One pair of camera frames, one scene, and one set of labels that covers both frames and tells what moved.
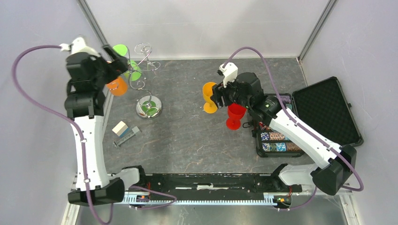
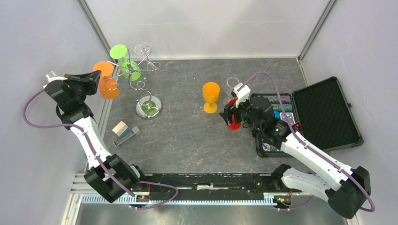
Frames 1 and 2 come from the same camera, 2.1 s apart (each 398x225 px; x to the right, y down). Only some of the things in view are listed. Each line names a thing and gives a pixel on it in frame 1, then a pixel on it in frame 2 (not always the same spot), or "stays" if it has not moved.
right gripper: x=218 y=90 to x=229 y=109
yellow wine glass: x=210 y=107 stays
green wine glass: x=134 y=73 stays
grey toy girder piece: x=135 y=130 stays
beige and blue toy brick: x=121 y=129 stays
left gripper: x=120 y=63 to x=93 y=79
